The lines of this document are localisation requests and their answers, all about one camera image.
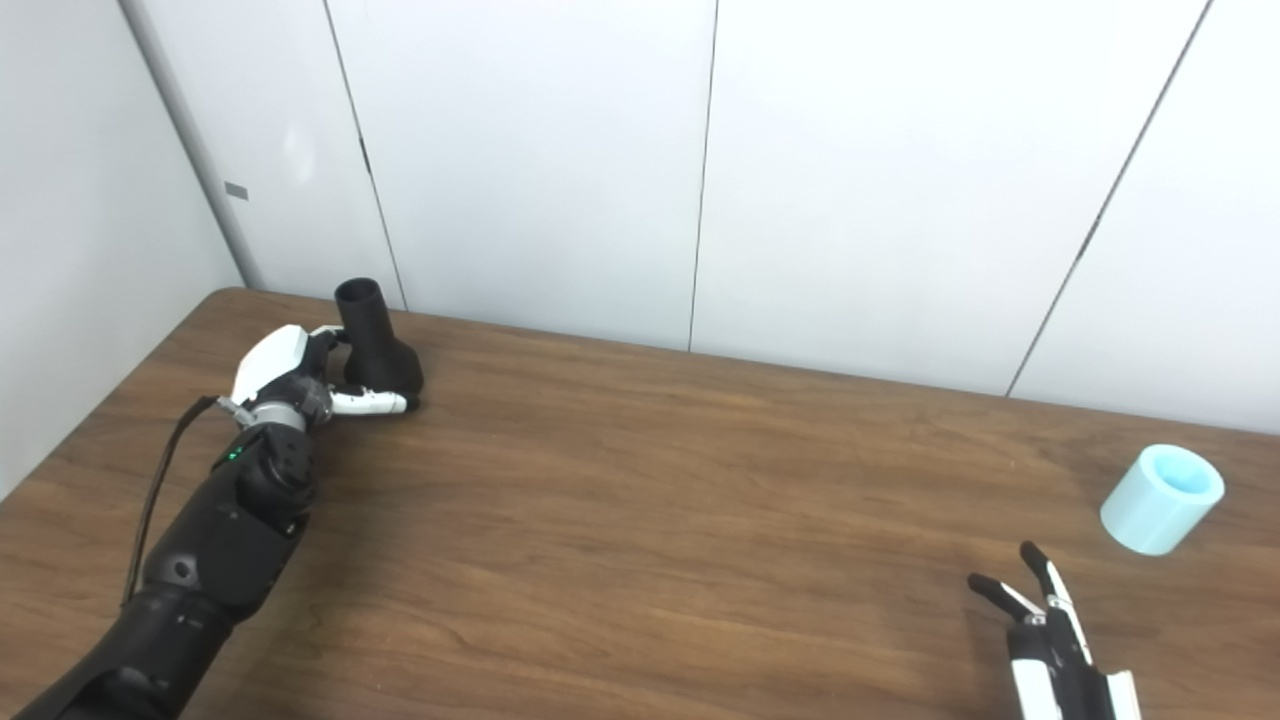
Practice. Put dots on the black flared nozzle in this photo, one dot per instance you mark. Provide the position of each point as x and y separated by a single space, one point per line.
378 350

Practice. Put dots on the grey wall corner strip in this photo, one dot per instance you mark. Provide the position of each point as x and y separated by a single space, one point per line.
195 160

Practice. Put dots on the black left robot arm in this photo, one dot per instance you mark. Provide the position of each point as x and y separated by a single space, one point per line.
215 550

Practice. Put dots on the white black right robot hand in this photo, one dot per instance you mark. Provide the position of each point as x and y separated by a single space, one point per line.
1055 660

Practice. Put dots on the small grey wall label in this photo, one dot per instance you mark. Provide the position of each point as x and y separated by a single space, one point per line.
236 190

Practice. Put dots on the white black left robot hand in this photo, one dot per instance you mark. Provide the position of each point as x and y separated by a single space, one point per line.
272 362

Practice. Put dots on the light blue cylinder cup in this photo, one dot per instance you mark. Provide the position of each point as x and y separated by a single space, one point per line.
1160 505

